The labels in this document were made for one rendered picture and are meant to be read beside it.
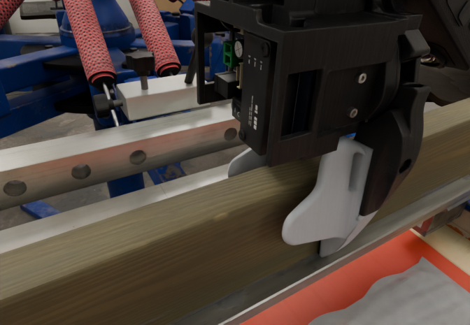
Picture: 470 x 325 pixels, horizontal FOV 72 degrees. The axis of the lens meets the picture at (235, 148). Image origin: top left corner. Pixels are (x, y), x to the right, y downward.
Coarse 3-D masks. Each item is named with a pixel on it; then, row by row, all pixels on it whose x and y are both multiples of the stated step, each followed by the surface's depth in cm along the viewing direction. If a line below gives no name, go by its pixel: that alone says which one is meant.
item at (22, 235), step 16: (192, 176) 43; (208, 176) 43; (224, 176) 43; (144, 192) 40; (160, 192) 40; (176, 192) 40; (80, 208) 37; (96, 208) 37; (112, 208) 37; (128, 208) 38; (464, 208) 39; (32, 224) 35; (48, 224) 35; (64, 224) 35; (80, 224) 35; (448, 224) 41; (464, 224) 40; (0, 240) 33; (16, 240) 33; (32, 240) 33
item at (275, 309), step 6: (276, 306) 32; (264, 312) 31; (270, 312) 31; (276, 312) 31; (282, 312) 31; (252, 318) 30; (258, 318) 30; (264, 318) 30; (270, 318) 31; (276, 318) 31; (282, 318) 31; (288, 318) 31; (240, 324) 30; (246, 324) 30; (252, 324) 30; (258, 324) 30; (264, 324) 30; (270, 324) 30; (276, 324) 30; (282, 324) 30; (288, 324) 30
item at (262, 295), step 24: (456, 192) 28; (408, 216) 25; (432, 216) 26; (360, 240) 23; (384, 240) 24; (312, 264) 21; (336, 264) 22; (264, 288) 20; (288, 288) 20; (216, 312) 18; (240, 312) 18
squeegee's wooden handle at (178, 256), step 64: (448, 128) 24; (192, 192) 17; (256, 192) 17; (0, 256) 14; (64, 256) 14; (128, 256) 14; (192, 256) 16; (256, 256) 19; (0, 320) 12; (64, 320) 14; (128, 320) 16
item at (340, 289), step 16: (400, 240) 39; (416, 240) 39; (368, 256) 37; (384, 256) 37; (400, 256) 37; (416, 256) 37; (432, 256) 37; (336, 272) 35; (352, 272) 35; (368, 272) 35; (384, 272) 35; (400, 272) 35; (448, 272) 36; (464, 272) 36; (304, 288) 33; (320, 288) 33; (336, 288) 33; (352, 288) 34; (368, 288) 34; (464, 288) 34; (288, 304) 32; (304, 304) 32; (320, 304) 32; (336, 304) 32; (304, 320) 30
